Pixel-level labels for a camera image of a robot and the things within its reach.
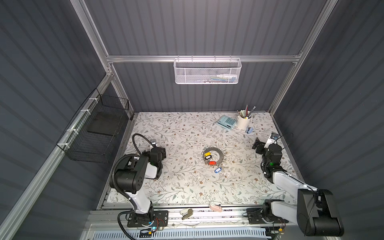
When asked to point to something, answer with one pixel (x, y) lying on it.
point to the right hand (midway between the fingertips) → (267, 140)
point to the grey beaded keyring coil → (220, 160)
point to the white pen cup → (244, 119)
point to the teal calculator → (227, 122)
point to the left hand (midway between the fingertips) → (152, 149)
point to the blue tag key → (216, 171)
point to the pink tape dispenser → (215, 207)
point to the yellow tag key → (207, 154)
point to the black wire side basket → (94, 135)
